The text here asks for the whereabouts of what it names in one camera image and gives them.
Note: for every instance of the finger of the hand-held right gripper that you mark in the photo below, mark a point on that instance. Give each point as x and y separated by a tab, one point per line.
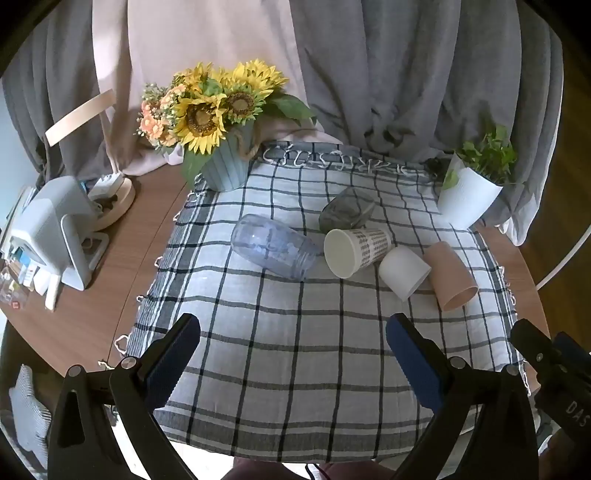
531	341

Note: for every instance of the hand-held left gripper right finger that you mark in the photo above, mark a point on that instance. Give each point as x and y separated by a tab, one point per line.
411	357

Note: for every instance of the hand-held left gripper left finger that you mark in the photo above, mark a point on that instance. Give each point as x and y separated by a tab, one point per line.
173	357

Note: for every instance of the white patterned paper cup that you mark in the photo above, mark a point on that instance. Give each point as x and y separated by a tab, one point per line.
355	249

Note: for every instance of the clear blue plastic cup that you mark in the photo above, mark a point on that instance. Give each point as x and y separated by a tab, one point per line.
274	247

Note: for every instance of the plain white cup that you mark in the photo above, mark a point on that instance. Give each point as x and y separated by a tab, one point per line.
404	272

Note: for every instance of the pink cup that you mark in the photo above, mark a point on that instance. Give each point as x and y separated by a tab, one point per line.
450	277

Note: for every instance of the dark grey cup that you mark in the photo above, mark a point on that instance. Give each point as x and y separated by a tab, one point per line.
346	210

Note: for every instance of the checkered tablecloth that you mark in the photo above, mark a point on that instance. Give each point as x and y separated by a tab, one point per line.
323	300

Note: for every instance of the grey star cushion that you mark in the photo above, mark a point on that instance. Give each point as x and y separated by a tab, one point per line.
27	415

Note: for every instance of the white plant pot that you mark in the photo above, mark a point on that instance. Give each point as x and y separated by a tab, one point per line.
464	194

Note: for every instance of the white tabletop device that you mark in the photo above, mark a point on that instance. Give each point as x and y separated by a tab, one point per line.
55	230

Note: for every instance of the round white wooden object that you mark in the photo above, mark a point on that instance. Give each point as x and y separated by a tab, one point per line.
113	194

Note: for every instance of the green potted plant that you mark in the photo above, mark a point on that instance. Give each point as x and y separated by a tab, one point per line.
485	154

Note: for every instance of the blue ribbed flower pot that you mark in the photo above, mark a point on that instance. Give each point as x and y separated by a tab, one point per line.
228	166

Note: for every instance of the sunflower bouquet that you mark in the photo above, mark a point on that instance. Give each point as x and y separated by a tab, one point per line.
217	106

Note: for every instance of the grey curtain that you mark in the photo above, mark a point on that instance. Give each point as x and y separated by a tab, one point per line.
415	74

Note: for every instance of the pink curtain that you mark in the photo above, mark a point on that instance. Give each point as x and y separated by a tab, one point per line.
184	55

